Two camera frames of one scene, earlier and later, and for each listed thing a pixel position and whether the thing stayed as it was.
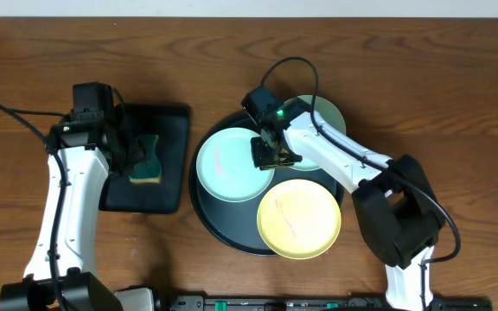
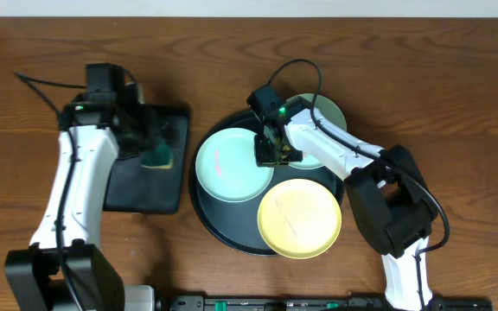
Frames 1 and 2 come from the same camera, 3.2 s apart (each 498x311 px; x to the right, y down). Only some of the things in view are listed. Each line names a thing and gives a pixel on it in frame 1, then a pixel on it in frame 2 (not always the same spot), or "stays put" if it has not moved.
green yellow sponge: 149,170 -> 160,158
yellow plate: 299,218 stays put
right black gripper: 264,161 stays put
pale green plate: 329,111 stays put
